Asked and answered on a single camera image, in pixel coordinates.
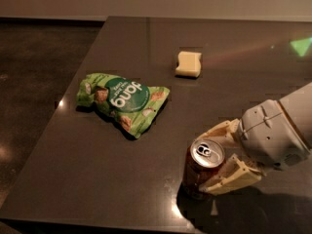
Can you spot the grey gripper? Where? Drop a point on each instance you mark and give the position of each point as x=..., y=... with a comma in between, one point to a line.
x=271, y=135

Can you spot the red coke can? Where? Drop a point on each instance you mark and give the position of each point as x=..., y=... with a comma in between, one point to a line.
x=204, y=158

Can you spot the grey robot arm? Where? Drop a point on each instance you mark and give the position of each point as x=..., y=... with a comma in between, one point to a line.
x=298, y=105

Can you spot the yellow sponge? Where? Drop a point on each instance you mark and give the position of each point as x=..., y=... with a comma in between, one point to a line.
x=189, y=64

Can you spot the green dang chips bag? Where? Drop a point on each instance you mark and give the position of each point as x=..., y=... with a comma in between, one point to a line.
x=132, y=105

